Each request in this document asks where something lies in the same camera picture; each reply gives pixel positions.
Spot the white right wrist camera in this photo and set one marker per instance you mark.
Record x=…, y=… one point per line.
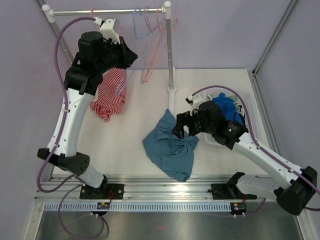
x=194, y=101

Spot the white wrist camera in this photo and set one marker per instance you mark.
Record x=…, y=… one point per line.
x=109, y=29
x=194, y=101

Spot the white slotted cable duct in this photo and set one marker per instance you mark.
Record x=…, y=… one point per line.
x=139, y=206

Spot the teal blue tank top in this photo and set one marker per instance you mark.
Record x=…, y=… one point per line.
x=174, y=156

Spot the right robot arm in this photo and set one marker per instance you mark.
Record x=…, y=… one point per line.
x=290, y=185

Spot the bright blue tank top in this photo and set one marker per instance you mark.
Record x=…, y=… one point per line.
x=228, y=109

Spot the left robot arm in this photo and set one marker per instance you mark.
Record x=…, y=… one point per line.
x=96, y=55

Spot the red white striped tank top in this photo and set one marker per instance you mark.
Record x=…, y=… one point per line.
x=111, y=94

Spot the white and chrome clothes rack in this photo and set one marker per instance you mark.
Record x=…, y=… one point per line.
x=50, y=14

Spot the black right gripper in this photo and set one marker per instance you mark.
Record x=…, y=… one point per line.
x=183, y=119

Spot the aluminium mounting rail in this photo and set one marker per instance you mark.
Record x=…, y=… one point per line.
x=153, y=188

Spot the black white striped tank top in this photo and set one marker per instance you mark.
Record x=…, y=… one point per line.
x=239, y=106

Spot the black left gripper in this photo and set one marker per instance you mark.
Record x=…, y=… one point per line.
x=127, y=56

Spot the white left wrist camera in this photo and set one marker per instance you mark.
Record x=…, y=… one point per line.
x=109, y=29

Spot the white plastic basket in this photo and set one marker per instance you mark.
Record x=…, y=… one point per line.
x=247, y=99

